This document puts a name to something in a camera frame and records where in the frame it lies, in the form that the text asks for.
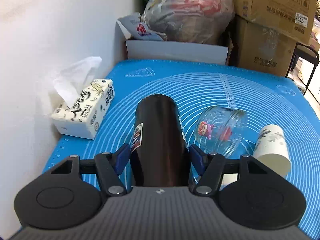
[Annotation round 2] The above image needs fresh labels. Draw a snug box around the black steel thermos tumbler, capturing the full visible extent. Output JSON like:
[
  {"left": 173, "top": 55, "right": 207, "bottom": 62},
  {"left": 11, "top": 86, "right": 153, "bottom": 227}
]
[{"left": 130, "top": 94, "right": 191, "bottom": 187}]

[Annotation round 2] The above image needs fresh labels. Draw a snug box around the printed blue orange paper cup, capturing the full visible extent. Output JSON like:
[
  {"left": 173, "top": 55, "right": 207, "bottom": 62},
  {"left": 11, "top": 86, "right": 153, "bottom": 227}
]
[{"left": 220, "top": 173, "right": 238, "bottom": 189}]

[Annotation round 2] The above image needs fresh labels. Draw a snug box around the plain white paper cup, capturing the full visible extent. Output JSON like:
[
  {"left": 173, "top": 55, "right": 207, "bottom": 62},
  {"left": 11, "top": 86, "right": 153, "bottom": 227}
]
[{"left": 253, "top": 125, "right": 291, "bottom": 178}]

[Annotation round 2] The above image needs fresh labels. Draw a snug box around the clear glass jar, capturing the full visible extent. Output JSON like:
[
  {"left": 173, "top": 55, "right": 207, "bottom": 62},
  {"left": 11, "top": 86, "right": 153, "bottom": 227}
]
[{"left": 194, "top": 106, "right": 247, "bottom": 158}]

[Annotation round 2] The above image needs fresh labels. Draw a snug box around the white tissue pack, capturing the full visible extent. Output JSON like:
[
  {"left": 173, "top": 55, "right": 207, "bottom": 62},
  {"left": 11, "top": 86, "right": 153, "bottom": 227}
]
[{"left": 51, "top": 56, "right": 115, "bottom": 140}]

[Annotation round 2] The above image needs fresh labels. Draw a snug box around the blue silicone baking mat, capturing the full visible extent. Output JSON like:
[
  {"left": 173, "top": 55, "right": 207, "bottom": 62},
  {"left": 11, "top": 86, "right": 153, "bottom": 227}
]
[{"left": 46, "top": 60, "right": 319, "bottom": 239}]

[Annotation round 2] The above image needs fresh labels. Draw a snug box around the lower brown cardboard box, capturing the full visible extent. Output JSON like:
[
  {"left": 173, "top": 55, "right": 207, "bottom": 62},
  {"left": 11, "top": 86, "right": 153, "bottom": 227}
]
[{"left": 231, "top": 16, "right": 296, "bottom": 77}]

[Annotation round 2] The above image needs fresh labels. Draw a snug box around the brown cardboard box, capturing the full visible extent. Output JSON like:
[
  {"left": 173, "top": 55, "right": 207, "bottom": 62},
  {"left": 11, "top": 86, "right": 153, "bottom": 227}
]
[
  {"left": 231, "top": 16, "right": 296, "bottom": 77},
  {"left": 233, "top": 0, "right": 317, "bottom": 45}
]

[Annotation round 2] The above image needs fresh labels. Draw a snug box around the white open cardboard box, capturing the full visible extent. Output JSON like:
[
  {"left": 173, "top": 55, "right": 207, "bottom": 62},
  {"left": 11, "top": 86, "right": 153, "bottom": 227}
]
[{"left": 117, "top": 12, "right": 233, "bottom": 65}]

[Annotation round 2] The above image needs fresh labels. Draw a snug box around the clear plastic bag of items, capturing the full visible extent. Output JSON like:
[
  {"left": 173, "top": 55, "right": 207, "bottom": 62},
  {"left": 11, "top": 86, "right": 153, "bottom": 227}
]
[{"left": 142, "top": 0, "right": 235, "bottom": 45}]

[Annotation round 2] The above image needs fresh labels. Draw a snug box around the upper brown cardboard box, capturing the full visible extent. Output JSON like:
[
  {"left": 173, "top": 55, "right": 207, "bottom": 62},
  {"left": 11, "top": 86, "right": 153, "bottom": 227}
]
[{"left": 233, "top": 0, "right": 317, "bottom": 45}]

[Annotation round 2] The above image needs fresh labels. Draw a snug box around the black metal stool frame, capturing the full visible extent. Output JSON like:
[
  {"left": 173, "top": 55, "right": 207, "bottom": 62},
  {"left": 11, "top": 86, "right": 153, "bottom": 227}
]
[{"left": 286, "top": 39, "right": 319, "bottom": 103}]

